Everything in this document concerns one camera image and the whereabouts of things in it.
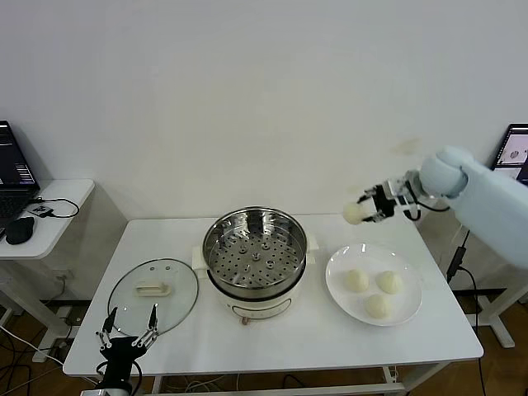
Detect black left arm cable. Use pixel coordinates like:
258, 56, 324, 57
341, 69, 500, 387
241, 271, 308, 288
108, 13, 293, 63
95, 359, 144, 396

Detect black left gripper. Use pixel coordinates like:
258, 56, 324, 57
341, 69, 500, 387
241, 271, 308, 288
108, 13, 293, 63
95, 304, 160, 384

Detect round glass pot lid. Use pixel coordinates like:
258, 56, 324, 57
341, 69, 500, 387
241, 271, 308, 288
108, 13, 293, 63
106, 257, 200, 337

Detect black laptop dark screen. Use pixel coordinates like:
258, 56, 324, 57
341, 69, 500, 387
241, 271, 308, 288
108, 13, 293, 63
0, 120, 41, 238

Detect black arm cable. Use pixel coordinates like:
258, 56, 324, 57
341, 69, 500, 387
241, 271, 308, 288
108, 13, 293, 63
95, 359, 144, 396
403, 200, 451, 220

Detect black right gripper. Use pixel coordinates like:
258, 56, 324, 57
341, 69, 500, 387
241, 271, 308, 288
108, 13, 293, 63
356, 170, 425, 224

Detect small black hub device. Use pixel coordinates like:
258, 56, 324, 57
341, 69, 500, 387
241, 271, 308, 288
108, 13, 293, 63
27, 204, 55, 219

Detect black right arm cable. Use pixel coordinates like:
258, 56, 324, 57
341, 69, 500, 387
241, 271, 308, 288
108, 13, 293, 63
403, 200, 451, 220

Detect white round plate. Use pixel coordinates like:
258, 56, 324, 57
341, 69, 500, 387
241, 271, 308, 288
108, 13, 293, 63
324, 243, 424, 328

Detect black computer mouse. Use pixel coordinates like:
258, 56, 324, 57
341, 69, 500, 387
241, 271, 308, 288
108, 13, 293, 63
4, 216, 36, 246

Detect stainless steel steamer basket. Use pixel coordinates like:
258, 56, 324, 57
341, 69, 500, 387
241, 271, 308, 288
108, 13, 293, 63
201, 207, 309, 296

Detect black hub cable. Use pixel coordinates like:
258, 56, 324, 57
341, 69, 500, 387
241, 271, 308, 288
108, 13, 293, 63
28, 196, 80, 219

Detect grey laptop image windows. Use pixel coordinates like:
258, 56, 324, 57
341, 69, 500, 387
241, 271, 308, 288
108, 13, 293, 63
492, 122, 528, 186

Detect white steamed baozi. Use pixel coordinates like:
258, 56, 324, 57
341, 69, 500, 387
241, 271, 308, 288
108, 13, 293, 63
364, 294, 393, 321
377, 270, 404, 295
342, 202, 366, 226
345, 269, 370, 294

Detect white table frame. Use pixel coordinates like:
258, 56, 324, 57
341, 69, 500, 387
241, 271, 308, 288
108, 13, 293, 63
150, 362, 408, 396

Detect cream electric cooker pot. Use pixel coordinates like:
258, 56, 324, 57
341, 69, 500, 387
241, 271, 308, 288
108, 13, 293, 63
191, 230, 321, 327

